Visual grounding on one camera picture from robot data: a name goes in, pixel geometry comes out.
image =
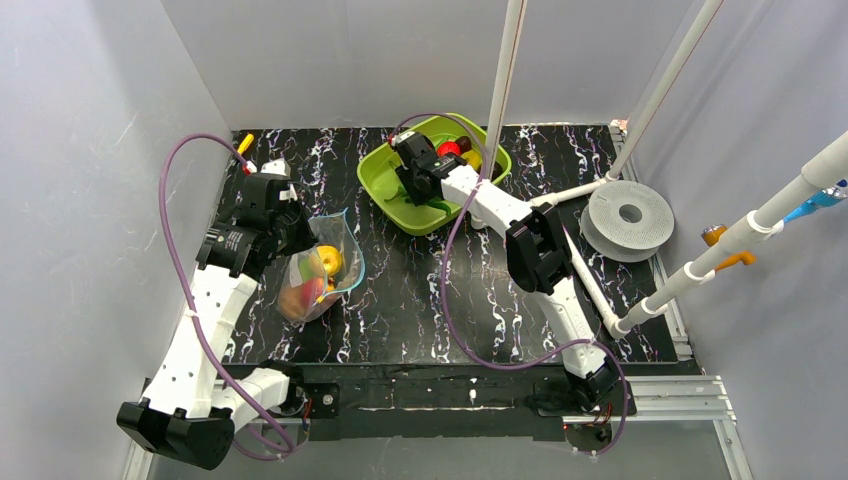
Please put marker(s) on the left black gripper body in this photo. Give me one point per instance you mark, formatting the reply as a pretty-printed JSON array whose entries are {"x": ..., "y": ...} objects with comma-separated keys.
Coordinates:
[{"x": 291, "y": 234}]

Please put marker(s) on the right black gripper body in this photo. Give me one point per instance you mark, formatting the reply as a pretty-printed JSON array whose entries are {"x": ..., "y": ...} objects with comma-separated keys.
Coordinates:
[{"x": 411, "y": 183}]

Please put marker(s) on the light green pepper toy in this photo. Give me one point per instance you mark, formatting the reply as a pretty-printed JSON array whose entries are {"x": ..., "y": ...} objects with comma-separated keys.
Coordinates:
[{"x": 310, "y": 267}]

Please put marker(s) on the clear zip top bag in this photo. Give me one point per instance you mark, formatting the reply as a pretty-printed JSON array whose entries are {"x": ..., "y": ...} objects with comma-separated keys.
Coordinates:
[{"x": 332, "y": 229}]

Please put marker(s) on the yellow lemon toy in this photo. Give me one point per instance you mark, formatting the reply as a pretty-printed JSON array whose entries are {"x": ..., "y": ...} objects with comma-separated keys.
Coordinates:
[{"x": 332, "y": 259}]

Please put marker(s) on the red apple toy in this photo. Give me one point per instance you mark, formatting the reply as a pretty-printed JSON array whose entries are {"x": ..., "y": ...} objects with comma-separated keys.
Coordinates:
[{"x": 312, "y": 291}]

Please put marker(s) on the brown kiwi toy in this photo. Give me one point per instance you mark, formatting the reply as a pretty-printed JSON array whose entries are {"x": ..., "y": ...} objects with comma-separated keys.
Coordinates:
[{"x": 289, "y": 304}]

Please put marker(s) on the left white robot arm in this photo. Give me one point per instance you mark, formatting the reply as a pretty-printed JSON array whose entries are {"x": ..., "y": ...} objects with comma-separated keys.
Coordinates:
[{"x": 192, "y": 408}]

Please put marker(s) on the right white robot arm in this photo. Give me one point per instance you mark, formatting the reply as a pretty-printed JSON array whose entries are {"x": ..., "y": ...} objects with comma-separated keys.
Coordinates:
[{"x": 539, "y": 258}]

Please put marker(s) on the red strawberry toy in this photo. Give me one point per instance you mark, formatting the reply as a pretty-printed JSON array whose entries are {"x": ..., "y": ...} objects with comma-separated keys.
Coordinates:
[{"x": 449, "y": 148}]

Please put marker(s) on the green chili pepper toy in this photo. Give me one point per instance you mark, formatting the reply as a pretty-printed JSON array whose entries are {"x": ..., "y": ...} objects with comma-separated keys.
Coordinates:
[{"x": 401, "y": 195}]

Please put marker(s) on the green plastic basket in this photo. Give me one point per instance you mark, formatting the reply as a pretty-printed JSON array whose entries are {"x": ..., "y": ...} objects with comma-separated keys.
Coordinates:
[{"x": 376, "y": 172}]

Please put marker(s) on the dark purple plum toy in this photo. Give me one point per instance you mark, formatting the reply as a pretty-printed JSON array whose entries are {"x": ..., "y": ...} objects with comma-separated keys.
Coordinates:
[{"x": 464, "y": 144}]

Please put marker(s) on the white centre pole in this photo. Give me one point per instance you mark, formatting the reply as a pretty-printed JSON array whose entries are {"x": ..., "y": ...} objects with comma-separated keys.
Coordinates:
[{"x": 514, "y": 18}]

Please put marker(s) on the grey filament spool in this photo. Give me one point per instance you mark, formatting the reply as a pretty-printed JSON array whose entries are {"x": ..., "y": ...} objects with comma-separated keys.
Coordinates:
[{"x": 626, "y": 221}]

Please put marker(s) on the yellow ring fruit toy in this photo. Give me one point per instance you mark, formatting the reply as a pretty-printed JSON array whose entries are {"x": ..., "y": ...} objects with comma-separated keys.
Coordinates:
[{"x": 474, "y": 159}]

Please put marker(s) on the yellow handled screwdriver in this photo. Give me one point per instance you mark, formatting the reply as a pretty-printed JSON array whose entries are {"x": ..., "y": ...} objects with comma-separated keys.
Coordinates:
[{"x": 246, "y": 143}]

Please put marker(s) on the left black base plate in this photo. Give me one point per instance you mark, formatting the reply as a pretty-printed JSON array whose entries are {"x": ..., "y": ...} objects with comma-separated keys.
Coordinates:
[{"x": 310, "y": 401}]

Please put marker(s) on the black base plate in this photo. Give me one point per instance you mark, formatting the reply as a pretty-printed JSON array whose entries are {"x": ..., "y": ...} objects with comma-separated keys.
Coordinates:
[
  {"x": 558, "y": 398},
  {"x": 310, "y": 401}
]

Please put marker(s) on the aluminium rail frame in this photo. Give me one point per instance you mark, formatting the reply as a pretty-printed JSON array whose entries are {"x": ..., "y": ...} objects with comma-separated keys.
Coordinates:
[{"x": 469, "y": 402}]

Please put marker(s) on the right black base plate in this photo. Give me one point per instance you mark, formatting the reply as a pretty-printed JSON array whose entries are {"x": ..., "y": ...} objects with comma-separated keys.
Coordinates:
[{"x": 558, "y": 398}]

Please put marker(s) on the blue handled tool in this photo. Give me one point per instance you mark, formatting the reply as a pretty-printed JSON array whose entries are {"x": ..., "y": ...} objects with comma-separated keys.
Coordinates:
[{"x": 823, "y": 199}]

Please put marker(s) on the white pvc pipe frame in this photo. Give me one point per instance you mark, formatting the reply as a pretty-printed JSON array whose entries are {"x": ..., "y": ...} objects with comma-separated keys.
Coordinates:
[{"x": 741, "y": 143}]

